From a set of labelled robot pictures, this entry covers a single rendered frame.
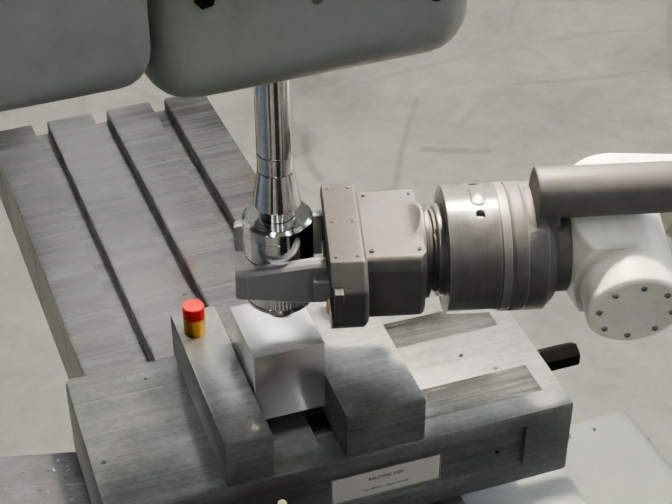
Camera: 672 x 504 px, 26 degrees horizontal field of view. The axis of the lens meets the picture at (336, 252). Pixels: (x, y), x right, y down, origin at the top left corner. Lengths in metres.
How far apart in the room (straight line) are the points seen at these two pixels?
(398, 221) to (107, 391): 0.27
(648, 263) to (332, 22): 0.29
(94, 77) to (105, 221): 0.67
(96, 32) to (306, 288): 0.30
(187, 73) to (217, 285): 0.55
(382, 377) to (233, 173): 0.46
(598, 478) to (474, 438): 0.37
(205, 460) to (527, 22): 2.76
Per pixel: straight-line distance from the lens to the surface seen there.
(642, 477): 1.43
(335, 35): 0.79
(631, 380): 2.62
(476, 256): 0.95
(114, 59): 0.73
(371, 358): 1.05
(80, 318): 1.28
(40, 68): 0.72
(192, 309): 1.06
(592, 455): 1.44
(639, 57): 3.59
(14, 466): 1.24
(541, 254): 0.96
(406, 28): 0.80
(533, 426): 1.09
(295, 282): 0.95
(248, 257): 0.97
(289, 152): 0.92
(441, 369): 1.10
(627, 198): 0.96
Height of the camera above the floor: 1.72
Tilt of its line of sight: 37 degrees down
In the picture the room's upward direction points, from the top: straight up
